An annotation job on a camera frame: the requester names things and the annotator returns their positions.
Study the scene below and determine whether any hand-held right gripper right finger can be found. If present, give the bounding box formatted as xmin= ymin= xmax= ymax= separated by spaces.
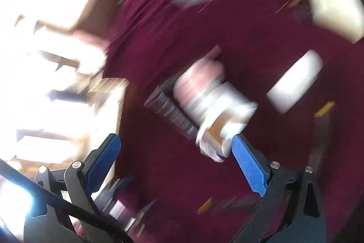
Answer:
xmin=232 ymin=133 xmax=327 ymax=243

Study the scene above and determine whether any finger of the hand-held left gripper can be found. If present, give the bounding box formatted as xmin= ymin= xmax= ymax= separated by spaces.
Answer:
xmin=97 ymin=175 xmax=137 ymax=212
xmin=134 ymin=199 xmax=158 ymax=232

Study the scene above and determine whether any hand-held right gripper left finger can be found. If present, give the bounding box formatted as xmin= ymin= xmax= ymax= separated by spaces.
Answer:
xmin=24 ymin=133 xmax=121 ymax=243

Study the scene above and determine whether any small white tube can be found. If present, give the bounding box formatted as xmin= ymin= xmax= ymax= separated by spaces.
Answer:
xmin=109 ymin=202 xmax=135 ymax=229

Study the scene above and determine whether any white bottle with red label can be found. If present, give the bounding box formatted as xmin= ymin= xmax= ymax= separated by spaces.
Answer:
xmin=173 ymin=59 xmax=258 ymax=125

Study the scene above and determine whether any maroon velvet blanket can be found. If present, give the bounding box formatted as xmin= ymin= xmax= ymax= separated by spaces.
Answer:
xmin=102 ymin=0 xmax=364 ymax=243

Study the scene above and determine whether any white open carton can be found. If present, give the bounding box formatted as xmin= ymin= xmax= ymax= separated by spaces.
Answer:
xmin=308 ymin=0 xmax=364 ymax=44

